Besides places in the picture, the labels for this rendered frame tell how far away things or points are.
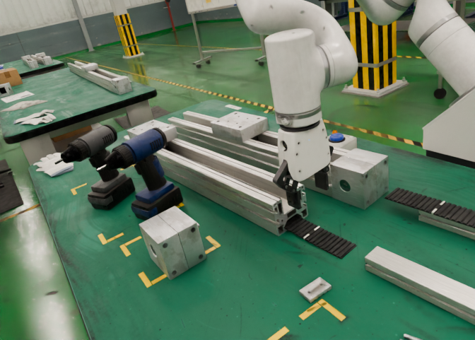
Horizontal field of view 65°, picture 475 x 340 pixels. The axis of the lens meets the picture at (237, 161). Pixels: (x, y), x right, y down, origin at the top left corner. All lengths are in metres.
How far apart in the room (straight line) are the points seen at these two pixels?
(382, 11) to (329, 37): 0.52
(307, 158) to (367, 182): 0.22
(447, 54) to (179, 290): 0.87
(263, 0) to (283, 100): 0.19
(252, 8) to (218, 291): 0.53
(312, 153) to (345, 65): 0.17
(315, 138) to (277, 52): 0.18
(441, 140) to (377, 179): 0.28
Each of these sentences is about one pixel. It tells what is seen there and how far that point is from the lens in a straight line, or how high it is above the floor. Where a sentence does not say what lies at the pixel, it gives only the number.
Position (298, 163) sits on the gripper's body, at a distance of 0.69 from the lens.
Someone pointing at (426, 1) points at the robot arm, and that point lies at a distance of 1.17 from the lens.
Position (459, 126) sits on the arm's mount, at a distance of 1.10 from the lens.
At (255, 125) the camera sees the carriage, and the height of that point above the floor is 0.90.
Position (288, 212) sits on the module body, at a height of 0.82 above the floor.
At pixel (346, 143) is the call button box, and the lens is 1.09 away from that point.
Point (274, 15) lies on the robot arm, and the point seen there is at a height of 1.23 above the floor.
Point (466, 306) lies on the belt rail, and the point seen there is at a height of 0.81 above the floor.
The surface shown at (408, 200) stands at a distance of 0.88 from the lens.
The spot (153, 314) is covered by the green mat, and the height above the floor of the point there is 0.78.
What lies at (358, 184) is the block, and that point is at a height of 0.84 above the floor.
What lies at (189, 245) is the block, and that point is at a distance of 0.80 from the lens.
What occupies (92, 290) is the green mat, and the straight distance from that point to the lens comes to 0.88.
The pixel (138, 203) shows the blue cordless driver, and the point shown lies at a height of 0.83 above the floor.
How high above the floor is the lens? 1.29
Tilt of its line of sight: 25 degrees down
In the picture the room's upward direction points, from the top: 12 degrees counter-clockwise
